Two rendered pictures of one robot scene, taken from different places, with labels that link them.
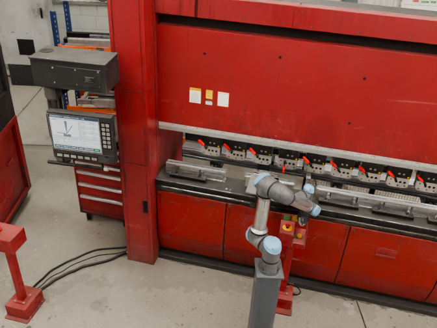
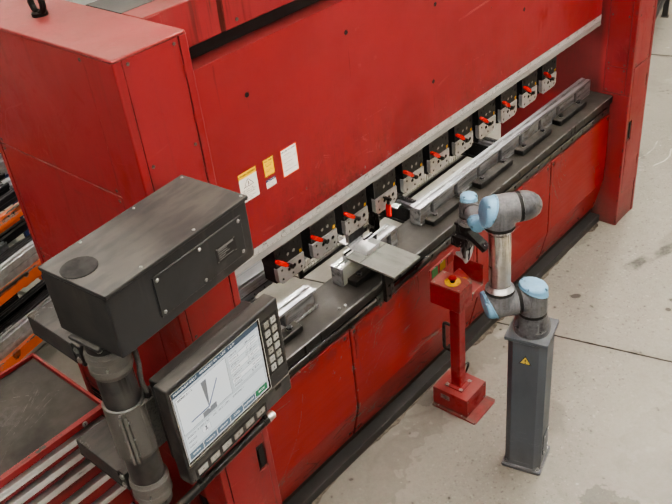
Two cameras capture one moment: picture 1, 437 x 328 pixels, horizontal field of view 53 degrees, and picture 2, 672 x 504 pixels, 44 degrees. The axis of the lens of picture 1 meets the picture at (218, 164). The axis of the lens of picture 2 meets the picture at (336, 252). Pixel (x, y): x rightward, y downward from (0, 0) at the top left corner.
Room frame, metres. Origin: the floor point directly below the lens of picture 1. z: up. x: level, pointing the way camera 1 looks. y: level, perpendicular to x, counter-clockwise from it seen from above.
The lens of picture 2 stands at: (1.34, 2.22, 3.05)
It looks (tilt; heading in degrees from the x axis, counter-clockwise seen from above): 34 degrees down; 303
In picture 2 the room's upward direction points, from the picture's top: 7 degrees counter-clockwise
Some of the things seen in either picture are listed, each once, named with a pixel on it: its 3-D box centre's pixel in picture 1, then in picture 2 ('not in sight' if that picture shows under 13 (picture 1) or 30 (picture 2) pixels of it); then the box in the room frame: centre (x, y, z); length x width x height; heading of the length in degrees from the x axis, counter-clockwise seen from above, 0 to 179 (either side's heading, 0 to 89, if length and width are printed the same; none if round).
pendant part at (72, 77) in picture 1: (81, 114); (179, 355); (2.72, 0.96, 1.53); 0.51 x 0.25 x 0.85; 83
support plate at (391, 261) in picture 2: (260, 185); (382, 257); (2.76, -0.33, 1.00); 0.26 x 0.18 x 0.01; 168
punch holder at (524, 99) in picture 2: not in sight; (522, 87); (2.62, -1.70, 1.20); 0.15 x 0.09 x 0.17; 78
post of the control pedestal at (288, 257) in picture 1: (287, 265); (457, 341); (2.54, -0.59, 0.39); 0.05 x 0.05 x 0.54; 80
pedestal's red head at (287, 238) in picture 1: (292, 231); (456, 281); (2.54, -0.59, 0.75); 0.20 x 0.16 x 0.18; 80
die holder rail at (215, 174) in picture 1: (196, 170); (270, 327); (3.02, 0.18, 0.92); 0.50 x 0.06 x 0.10; 78
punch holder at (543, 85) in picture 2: not in sight; (542, 73); (2.58, -1.90, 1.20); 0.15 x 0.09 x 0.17; 78
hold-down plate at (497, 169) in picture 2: (392, 213); (492, 172); (2.64, -1.33, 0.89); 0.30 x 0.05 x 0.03; 78
